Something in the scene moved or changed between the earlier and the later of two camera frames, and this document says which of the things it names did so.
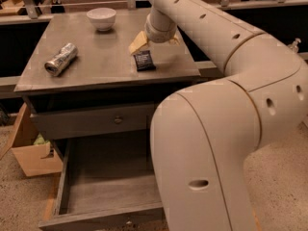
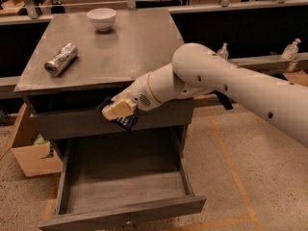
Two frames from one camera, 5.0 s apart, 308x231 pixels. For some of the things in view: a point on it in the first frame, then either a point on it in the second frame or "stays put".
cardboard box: (34, 151) stays put
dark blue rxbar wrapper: (143, 61) to (129, 122)
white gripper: (158, 34) to (140, 92)
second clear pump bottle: (294, 46) stays put
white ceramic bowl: (102, 17) stays put
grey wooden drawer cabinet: (93, 101) stays put
